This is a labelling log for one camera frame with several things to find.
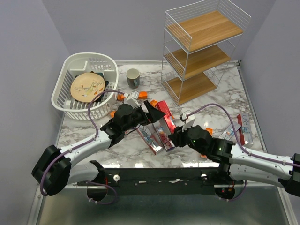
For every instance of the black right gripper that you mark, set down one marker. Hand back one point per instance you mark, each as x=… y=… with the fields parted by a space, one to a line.
x=176 y=137

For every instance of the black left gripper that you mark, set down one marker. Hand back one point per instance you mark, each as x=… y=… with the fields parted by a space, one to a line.
x=154 y=115

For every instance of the purple silver toothpaste box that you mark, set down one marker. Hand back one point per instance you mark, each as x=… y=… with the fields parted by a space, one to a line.
x=228 y=133

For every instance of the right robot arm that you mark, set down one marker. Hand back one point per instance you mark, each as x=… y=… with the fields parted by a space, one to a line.
x=244 y=164

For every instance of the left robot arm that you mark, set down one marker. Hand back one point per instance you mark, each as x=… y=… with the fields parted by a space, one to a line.
x=52 y=170

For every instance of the orange toothpaste box centre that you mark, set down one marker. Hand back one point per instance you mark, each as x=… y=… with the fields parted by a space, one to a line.
x=153 y=102

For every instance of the orange toothpaste box near mug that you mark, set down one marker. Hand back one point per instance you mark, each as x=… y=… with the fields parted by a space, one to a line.
x=142 y=96

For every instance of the orange toothpaste box left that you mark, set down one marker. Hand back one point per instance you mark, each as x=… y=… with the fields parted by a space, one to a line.
x=112 y=114

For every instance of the dark green ceramic mug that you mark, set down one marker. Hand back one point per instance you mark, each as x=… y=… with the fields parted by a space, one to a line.
x=133 y=78

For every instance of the white plastic dish basket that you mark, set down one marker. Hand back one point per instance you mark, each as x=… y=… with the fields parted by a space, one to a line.
x=76 y=65

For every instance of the beige painted plate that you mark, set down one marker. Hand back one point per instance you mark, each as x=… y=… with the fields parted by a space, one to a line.
x=86 y=87

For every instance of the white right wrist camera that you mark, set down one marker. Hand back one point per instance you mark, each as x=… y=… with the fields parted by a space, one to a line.
x=188 y=119

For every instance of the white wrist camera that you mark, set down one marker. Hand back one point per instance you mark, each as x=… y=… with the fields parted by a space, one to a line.
x=131 y=99
x=188 y=119

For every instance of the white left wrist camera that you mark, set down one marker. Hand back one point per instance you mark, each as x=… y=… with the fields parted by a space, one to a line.
x=131 y=99

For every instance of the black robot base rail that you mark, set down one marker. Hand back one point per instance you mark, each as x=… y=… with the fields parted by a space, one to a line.
x=163 y=181

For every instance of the white wire wooden shelf rack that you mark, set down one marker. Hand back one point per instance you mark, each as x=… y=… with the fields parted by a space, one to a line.
x=197 y=38

